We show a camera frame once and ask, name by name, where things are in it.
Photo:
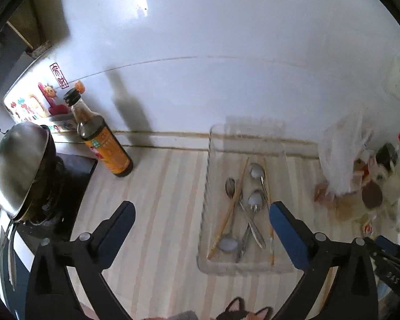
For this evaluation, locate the brown wooden chopstick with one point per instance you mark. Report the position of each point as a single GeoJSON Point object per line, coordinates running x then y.
{"type": "Point", "coordinates": [271, 240]}
{"type": "Point", "coordinates": [231, 203]}

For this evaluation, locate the white wall socket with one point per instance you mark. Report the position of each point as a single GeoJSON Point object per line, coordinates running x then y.
{"type": "Point", "coordinates": [398, 80]}

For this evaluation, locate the cartoon sticker splash board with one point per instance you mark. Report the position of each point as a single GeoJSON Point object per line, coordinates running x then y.
{"type": "Point", "coordinates": [26, 106]}

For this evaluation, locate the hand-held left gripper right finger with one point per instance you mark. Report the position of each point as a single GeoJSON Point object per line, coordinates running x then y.
{"type": "Point", "coordinates": [288, 236]}

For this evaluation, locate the red seal wall sticker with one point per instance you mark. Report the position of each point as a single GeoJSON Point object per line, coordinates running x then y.
{"type": "Point", "coordinates": [59, 75]}

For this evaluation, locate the striped cat print tablecloth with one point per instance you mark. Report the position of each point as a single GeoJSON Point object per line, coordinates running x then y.
{"type": "Point", "coordinates": [160, 206]}

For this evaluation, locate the steel spoon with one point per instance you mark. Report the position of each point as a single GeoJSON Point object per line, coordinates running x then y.
{"type": "Point", "coordinates": [228, 244]}
{"type": "Point", "coordinates": [256, 200]}
{"type": "Point", "coordinates": [257, 171]}
{"type": "Point", "coordinates": [231, 186]}

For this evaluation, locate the clear plastic tray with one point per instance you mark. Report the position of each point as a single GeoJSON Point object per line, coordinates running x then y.
{"type": "Point", "coordinates": [280, 173]}

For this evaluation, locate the pink wrapped packet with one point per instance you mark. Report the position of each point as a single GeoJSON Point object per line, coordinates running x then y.
{"type": "Point", "coordinates": [323, 193]}

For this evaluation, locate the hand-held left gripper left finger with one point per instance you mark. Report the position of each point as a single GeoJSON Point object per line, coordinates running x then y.
{"type": "Point", "coordinates": [115, 236]}

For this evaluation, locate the steel wok lid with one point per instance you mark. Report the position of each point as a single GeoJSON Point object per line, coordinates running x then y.
{"type": "Point", "coordinates": [16, 166]}

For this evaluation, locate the black gas stove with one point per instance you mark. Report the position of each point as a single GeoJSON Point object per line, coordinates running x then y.
{"type": "Point", "coordinates": [80, 173]}

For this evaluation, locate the black range hood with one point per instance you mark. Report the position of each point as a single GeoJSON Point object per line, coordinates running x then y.
{"type": "Point", "coordinates": [6, 40]}

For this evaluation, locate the steel wok with lid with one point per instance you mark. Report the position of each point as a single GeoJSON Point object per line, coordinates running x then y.
{"type": "Point", "coordinates": [50, 173]}

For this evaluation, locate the brown lid jar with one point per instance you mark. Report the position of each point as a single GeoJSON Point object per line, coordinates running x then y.
{"type": "Point", "coordinates": [371, 195]}

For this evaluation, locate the white plastic bag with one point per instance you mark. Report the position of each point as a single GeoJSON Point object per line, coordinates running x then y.
{"type": "Point", "coordinates": [340, 153]}

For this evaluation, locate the dark soy sauce bottle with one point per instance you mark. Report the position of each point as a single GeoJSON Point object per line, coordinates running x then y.
{"type": "Point", "coordinates": [106, 146]}

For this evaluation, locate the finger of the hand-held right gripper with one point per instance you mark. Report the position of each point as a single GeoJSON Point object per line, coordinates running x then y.
{"type": "Point", "coordinates": [386, 243]}

